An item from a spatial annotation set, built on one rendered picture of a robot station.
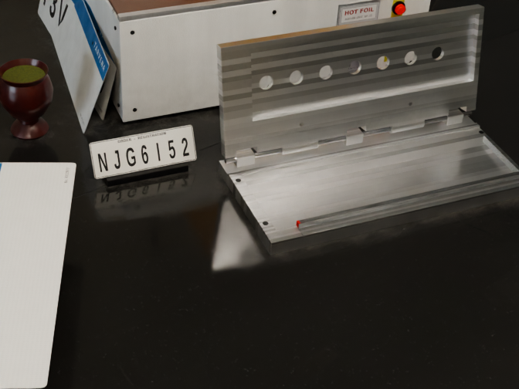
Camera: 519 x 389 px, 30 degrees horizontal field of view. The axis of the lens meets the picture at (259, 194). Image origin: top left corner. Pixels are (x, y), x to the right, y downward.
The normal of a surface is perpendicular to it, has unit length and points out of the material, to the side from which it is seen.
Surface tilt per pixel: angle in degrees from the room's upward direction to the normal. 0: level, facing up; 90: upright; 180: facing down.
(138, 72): 90
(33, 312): 0
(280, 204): 0
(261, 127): 79
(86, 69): 69
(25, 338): 0
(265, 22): 90
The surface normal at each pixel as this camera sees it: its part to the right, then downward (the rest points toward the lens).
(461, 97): 0.38, 0.42
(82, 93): -0.87, -0.14
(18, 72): 0.05, -0.79
